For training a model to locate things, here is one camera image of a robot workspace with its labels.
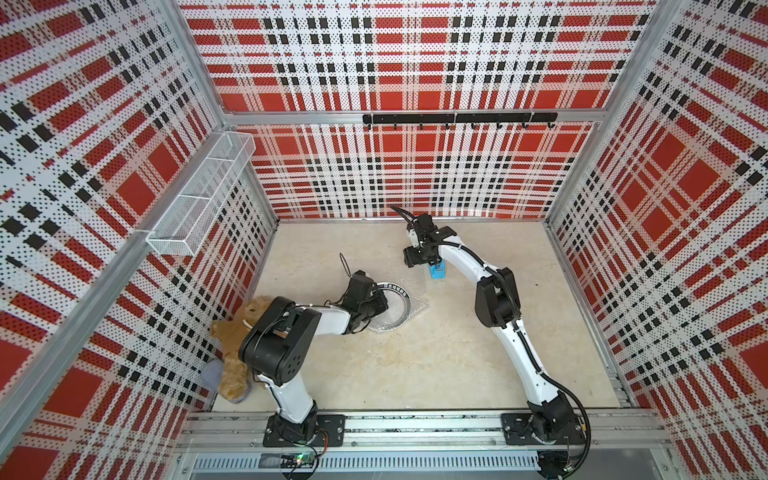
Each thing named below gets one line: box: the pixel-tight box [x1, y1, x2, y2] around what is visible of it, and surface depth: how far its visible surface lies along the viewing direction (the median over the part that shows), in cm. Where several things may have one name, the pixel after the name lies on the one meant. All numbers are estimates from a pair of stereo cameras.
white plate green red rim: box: [368, 282, 413, 332], surface depth 96 cm
